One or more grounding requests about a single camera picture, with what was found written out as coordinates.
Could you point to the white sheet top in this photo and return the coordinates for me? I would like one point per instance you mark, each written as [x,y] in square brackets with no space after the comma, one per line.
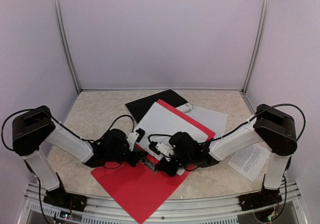
[162,121]

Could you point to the blank white sheet lower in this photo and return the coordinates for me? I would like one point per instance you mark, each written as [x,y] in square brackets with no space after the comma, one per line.
[215,121]

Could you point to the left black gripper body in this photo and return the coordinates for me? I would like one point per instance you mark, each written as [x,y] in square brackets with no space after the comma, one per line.
[115,156]

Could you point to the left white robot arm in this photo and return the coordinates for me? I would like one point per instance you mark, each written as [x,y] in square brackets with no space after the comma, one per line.
[31,128]

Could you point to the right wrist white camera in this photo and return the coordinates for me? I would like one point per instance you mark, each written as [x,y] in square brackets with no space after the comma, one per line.
[161,149]

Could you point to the printed text sheet right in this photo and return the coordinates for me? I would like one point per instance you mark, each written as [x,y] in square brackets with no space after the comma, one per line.
[249,161]

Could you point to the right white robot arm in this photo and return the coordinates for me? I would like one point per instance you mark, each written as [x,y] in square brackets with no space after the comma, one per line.
[277,129]

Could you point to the black folder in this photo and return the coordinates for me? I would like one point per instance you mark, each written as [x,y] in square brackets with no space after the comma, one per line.
[140,107]

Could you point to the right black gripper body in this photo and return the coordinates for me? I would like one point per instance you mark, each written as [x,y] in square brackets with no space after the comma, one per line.
[186,159]

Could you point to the left aluminium frame post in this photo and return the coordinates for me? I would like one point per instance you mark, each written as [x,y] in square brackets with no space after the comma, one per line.
[65,45]

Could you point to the right aluminium frame post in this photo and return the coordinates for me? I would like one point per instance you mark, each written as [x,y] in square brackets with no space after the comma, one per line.
[256,46]

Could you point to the aluminium front rail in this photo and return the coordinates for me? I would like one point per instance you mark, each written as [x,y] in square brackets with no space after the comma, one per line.
[214,210]

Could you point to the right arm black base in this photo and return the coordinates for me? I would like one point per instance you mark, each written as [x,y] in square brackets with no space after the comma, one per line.
[259,199]

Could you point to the white sheet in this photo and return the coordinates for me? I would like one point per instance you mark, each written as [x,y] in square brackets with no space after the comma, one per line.
[162,121]
[215,121]

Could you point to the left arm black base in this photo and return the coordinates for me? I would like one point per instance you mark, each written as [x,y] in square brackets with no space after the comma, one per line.
[63,199]

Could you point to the aluminium frame post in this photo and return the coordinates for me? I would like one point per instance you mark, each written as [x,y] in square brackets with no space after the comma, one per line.
[65,45]
[256,46]

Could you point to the red folder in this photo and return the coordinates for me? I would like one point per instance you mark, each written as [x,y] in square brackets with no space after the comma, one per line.
[139,191]

